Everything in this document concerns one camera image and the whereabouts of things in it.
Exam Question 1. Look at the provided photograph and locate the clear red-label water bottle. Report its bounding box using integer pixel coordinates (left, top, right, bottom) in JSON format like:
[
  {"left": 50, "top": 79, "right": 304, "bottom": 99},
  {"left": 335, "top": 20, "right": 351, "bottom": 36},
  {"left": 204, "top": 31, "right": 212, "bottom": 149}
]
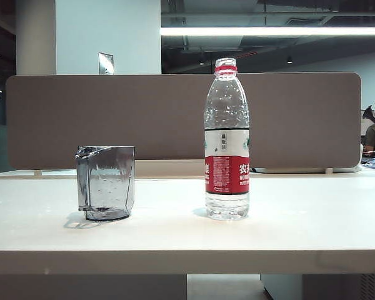
[{"left": 204, "top": 57, "right": 251, "bottom": 221}]

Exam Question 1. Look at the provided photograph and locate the metal wall plate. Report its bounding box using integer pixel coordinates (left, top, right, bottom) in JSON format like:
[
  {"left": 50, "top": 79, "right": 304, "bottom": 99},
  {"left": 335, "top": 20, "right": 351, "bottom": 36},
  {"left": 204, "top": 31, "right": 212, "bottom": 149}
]
[{"left": 97, "top": 52, "right": 114, "bottom": 76}]

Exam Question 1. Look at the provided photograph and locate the white ceiling light strip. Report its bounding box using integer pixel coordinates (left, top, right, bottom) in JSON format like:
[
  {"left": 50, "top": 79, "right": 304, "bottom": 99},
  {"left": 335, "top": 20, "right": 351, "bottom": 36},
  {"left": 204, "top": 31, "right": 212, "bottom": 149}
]
[{"left": 160, "top": 26, "right": 375, "bottom": 37}]

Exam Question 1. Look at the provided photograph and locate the beige desk cable tray flap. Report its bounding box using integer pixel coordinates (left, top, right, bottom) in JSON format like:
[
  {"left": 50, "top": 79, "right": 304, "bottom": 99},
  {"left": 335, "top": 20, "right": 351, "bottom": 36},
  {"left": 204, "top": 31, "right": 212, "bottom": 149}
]
[{"left": 134, "top": 159, "right": 206, "bottom": 179}]

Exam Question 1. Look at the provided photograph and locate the grey octagonal glass mug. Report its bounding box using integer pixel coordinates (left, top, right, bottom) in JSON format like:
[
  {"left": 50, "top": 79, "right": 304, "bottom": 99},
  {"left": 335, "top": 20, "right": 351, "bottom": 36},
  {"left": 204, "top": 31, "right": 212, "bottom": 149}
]
[{"left": 76, "top": 144, "right": 136, "bottom": 222}]

